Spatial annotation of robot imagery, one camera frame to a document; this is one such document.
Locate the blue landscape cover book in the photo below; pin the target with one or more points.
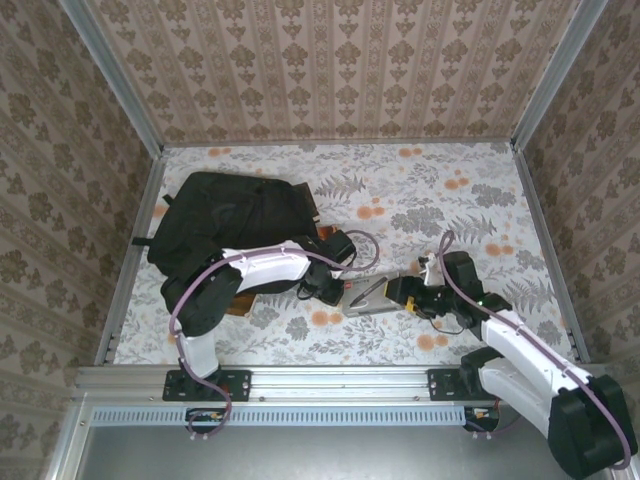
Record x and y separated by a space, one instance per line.
242 306

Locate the black backpack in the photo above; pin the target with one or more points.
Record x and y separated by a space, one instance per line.
225 220

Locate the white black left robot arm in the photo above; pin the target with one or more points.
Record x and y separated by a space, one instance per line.
270 265

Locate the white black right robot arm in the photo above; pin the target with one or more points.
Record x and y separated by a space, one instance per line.
525 350

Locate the grey metal sheet panel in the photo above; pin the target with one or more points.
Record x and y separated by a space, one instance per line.
340 455

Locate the aluminium mounting rail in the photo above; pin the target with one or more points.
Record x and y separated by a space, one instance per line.
340 382

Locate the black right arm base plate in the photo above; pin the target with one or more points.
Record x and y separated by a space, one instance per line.
442 385

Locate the aluminium frame side rail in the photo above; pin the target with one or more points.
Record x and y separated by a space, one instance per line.
533 200
154 170

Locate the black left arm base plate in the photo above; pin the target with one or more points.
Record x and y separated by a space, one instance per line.
235 385

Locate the thin aluminium frame rail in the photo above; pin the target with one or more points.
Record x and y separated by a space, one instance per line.
450 141

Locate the aluminium frame post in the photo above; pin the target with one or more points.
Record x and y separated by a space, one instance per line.
112 75
560 75

